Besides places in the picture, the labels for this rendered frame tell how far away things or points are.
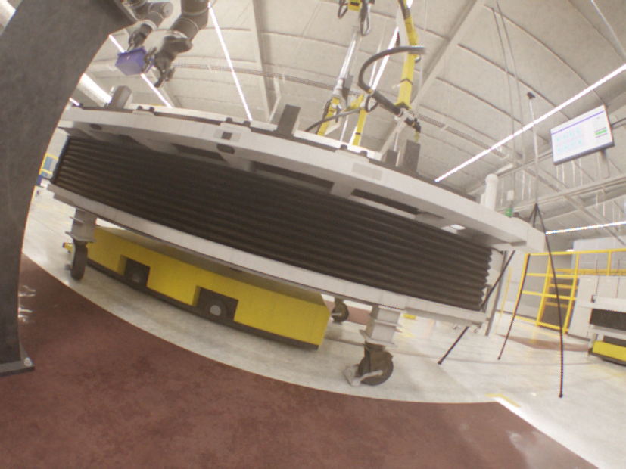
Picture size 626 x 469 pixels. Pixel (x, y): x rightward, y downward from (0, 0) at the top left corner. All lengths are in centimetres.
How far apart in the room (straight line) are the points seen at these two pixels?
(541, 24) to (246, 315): 1184
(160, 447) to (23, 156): 66
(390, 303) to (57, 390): 112
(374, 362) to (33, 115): 134
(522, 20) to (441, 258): 1079
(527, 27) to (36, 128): 1184
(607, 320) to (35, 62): 543
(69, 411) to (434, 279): 140
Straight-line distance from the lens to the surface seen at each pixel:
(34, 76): 68
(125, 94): 147
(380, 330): 109
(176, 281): 145
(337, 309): 226
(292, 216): 113
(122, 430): 67
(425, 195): 94
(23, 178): 67
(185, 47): 101
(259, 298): 131
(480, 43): 1190
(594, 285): 980
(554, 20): 1178
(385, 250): 118
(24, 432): 66
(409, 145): 103
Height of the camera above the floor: 48
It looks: 5 degrees up
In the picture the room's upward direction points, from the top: 16 degrees clockwise
